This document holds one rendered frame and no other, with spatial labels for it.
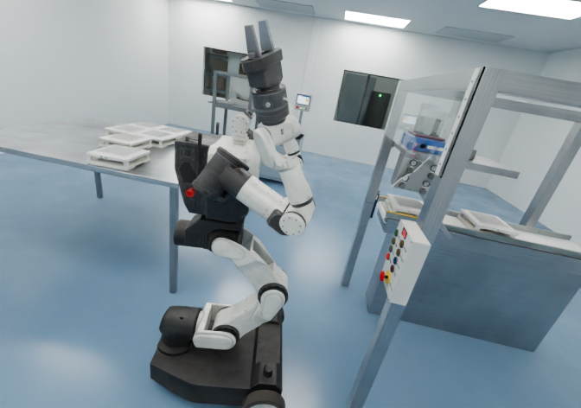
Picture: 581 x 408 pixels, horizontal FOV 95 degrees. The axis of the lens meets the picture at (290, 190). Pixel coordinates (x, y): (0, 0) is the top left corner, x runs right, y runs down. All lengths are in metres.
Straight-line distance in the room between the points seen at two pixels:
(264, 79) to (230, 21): 6.59
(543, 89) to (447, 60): 5.97
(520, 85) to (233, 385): 1.59
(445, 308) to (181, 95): 7.00
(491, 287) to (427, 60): 5.36
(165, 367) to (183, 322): 0.21
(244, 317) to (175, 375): 0.39
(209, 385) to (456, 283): 1.64
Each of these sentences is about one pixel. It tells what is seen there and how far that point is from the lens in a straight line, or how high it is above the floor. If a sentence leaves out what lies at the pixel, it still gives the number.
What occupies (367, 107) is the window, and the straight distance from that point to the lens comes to 6.77.
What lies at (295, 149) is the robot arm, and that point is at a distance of 1.33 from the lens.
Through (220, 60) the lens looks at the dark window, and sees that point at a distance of 7.33.
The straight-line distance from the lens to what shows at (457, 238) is 1.99.
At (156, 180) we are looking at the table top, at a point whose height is 0.84.
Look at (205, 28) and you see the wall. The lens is 7.44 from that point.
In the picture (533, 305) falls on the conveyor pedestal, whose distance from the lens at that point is 2.56.
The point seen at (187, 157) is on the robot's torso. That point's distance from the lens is 1.02.
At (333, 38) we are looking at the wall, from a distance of 6.72.
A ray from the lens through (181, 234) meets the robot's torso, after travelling 1.21.
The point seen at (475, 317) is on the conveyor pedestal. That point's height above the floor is 0.18.
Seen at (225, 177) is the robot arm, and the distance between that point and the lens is 0.82.
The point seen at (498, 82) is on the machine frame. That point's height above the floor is 1.59.
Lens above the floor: 1.48
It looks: 21 degrees down
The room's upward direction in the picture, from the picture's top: 10 degrees clockwise
